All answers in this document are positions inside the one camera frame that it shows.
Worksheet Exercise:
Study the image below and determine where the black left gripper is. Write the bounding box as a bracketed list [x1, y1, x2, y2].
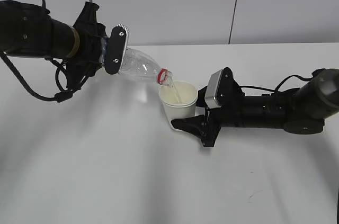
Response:
[66, 2, 107, 90]

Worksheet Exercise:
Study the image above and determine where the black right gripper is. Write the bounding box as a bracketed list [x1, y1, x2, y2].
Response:
[171, 86, 245, 147]

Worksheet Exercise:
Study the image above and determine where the white paper cup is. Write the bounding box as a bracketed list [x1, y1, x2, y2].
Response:
[159, 81, 198, 131]

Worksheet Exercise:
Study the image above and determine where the clear water bottle red label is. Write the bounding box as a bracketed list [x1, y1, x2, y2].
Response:
[103, 39, 173, 87]

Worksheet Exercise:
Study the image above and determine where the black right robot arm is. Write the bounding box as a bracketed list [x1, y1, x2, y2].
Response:
[171, 67, 338, 147]

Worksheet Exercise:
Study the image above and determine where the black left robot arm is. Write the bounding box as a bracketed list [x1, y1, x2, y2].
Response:
[1, 1, 106, 88]

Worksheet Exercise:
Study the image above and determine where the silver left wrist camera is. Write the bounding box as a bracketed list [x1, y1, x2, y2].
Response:
[103, 24, 129, 75]

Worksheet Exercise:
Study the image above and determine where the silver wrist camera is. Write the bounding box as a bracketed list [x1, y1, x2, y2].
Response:
[103, 24, 129, 75]
[204, 67, 246, 110]

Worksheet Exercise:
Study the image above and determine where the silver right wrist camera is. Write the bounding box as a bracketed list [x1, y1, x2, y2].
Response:
[204, 67, 246, 110]

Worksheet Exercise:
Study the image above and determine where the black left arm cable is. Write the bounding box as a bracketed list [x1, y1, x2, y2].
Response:
[0, 0, 92, 103]

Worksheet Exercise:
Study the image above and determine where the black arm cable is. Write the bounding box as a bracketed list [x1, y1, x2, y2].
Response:
[0, 0, 92, 103]
[239, 75, 315, 95]

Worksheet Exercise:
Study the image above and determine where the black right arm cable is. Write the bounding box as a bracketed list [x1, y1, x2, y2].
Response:
[239, 75, 315, 95]

